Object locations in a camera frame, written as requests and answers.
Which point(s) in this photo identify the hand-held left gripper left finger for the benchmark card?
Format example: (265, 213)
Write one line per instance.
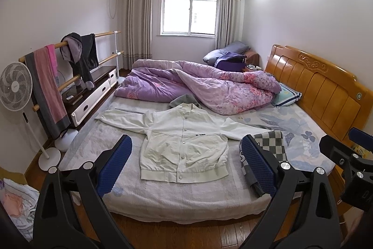
(115, 164)

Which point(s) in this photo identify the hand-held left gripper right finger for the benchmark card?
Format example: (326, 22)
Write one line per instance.
(259, 161)

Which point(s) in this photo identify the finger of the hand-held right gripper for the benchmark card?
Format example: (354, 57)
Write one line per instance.
(362, 136)
(333, 148)

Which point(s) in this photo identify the grey white checkered cardigan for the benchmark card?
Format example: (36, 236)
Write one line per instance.
(271, 144)

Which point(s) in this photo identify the white snap button jacket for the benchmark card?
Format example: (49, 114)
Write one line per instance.
(180, 147)

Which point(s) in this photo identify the pile of light clothes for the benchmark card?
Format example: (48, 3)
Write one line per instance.
(17, 208)

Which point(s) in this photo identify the yellow box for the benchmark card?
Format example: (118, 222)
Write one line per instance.
(360, 151)

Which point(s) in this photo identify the bed with floral sheet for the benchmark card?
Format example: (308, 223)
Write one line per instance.
(102, 155)

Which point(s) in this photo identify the wooden headboard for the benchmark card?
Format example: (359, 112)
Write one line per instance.
(317, 88)

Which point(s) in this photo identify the blue striped pillow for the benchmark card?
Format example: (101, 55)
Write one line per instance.
(287, 96)

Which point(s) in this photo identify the dark top white cabinet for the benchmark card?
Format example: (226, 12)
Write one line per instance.
(93, 91)

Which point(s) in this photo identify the wooden nightstand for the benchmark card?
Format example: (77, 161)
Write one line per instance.
(253, 68)

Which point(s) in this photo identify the grey garment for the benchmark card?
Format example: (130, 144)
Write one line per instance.
(183, 100)

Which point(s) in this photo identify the grey and pink towel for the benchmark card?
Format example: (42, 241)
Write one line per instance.
(48, 91)

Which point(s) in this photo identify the dark purple bag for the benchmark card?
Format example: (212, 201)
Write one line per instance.
(230, 63)

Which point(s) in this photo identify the cardboard box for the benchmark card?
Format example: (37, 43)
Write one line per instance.
(13, 174)

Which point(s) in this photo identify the purple floral quilt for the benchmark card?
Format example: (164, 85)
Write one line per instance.
(180, 82)

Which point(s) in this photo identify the dark hooded jacket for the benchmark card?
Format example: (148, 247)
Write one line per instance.
(87, 62)

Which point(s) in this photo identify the wooden barre rack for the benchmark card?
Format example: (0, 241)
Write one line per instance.
(107, 58)

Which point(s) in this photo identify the blue grey pillow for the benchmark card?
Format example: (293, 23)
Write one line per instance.
(227, 50)

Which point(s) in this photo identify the bright pink cloth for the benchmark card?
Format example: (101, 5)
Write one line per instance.
(52, 58)

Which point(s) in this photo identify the white standing fan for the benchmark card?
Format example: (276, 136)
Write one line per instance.
(14, 85)

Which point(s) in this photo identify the grey curtain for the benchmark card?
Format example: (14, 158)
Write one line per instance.
(228, 12)
(137, 21)

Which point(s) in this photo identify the white framed window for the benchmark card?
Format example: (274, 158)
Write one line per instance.
(189, 8)

